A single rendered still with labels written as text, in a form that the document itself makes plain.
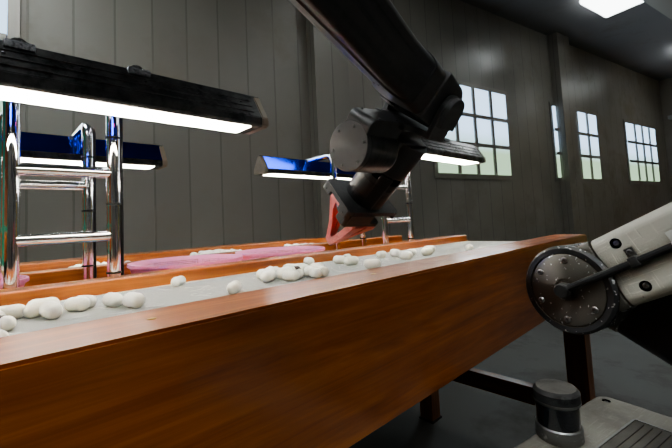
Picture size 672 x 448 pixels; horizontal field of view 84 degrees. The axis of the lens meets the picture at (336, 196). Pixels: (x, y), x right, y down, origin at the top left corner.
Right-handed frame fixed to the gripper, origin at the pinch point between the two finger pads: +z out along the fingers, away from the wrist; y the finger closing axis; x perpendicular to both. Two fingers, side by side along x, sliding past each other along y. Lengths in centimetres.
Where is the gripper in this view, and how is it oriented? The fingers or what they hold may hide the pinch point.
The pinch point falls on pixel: (331, 238)
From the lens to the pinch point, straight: 57.1
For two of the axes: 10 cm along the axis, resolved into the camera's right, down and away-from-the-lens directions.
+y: -7.2, -0.4, -6.9
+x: 4.7, 7.1, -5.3
